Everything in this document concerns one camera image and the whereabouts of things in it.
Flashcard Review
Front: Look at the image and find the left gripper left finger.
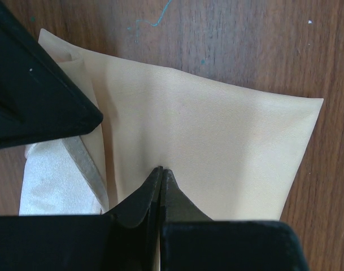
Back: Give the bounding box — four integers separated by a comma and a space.
0, 167, 163, 270

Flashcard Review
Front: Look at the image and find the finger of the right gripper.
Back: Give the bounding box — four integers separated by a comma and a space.
0, 1, 103, 149

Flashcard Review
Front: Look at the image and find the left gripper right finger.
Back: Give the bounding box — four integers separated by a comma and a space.
160, 169, 309, 270

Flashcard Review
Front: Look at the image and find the peach satin napkin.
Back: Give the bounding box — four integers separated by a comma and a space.
18, 28, 325, 222

